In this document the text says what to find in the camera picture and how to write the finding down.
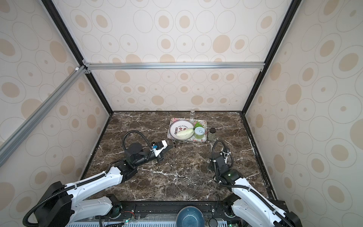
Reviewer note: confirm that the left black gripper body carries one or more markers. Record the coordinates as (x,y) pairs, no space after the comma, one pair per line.
(159,158)

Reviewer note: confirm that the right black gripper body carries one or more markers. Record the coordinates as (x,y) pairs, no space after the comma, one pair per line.
(217,160)

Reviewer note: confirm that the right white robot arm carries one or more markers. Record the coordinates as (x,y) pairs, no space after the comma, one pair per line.
(247,203)

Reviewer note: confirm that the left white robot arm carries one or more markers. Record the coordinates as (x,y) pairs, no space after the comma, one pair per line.
(62,204)

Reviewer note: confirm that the pale napa cabbage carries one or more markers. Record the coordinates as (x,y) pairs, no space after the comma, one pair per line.
(185,134)

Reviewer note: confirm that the white round plate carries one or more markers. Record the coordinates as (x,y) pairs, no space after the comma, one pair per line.
(177,126)

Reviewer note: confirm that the green herb spice jar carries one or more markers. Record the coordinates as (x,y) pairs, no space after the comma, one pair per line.
(212,135)

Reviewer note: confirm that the green labelled tin can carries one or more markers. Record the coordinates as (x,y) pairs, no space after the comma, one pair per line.
(199,133)

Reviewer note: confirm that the green plastic leaf vegetable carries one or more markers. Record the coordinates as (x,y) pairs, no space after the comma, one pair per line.
(198,124)

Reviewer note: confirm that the clear glass shaker bottle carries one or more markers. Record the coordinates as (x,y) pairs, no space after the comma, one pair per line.
(192,113)

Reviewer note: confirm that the floral rectangular tray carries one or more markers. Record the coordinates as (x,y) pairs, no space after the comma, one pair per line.
(203,122)

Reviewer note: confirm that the blue ceramic bowl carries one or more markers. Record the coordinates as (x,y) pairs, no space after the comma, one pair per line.
(190,217)

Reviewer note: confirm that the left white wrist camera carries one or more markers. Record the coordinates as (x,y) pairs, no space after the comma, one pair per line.
(160,145)

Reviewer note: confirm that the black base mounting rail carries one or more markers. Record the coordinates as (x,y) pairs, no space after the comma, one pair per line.
(140,209)

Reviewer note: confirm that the horizontal aluminium frame rail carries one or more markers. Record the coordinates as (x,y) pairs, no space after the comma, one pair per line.
(175,66)

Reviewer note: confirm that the side aluminium frame rail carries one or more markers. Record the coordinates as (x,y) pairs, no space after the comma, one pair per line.
(19,135)

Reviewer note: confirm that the black vertical right corner post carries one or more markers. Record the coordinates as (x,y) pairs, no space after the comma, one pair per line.
(287,20)

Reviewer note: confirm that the black vertical corner post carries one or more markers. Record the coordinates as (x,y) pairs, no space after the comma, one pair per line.
(69,40)
(287,20)

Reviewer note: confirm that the black vertical left corner post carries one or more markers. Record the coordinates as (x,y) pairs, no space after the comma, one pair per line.
(69,40)

